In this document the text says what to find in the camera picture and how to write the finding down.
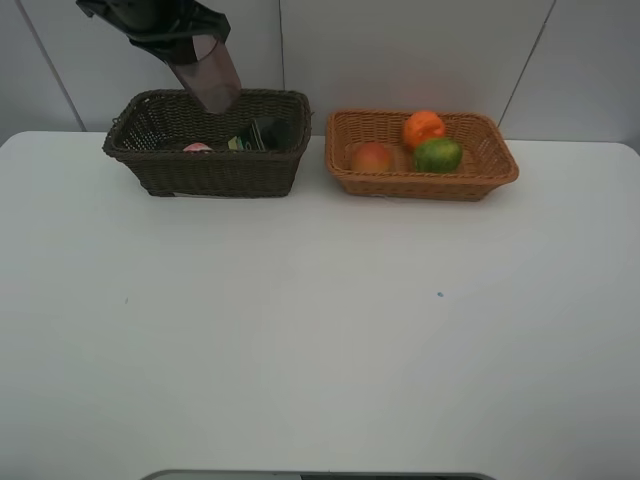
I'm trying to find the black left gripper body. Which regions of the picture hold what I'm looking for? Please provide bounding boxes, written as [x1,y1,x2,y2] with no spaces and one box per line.
[75,0,197,39]

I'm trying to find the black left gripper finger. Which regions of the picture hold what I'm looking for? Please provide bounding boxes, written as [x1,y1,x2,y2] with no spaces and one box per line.
[128,35,197,65]
[189,1,231,42]

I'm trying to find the translucent purple plastic cup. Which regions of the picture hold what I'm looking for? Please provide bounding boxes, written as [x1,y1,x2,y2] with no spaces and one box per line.
[169,35,241,113]

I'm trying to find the pink bottle white cap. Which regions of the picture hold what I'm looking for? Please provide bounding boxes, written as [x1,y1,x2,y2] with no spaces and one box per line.
[183,142,211,152]

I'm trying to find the dark green bottle black cap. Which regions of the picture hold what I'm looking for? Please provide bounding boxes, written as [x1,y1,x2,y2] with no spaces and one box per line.
[227,116,291,152]

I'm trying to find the red yellow peach fruit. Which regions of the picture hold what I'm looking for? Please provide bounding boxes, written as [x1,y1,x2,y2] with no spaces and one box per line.
[351,142,393,173]

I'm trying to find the orange tangerine fruit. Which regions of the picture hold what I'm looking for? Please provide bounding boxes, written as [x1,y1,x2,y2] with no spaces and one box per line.
[402,111,446,150]

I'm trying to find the green lime fruit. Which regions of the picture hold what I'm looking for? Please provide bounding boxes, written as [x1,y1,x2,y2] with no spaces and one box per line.
[413,137,463,174]

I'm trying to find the dark brown wicker basket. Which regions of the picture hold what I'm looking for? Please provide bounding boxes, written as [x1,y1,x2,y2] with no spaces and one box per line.
[103,89,311,198]

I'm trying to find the light orange wicker basket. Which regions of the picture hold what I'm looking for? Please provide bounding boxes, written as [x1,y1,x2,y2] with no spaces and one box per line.
[325,109,519,201]

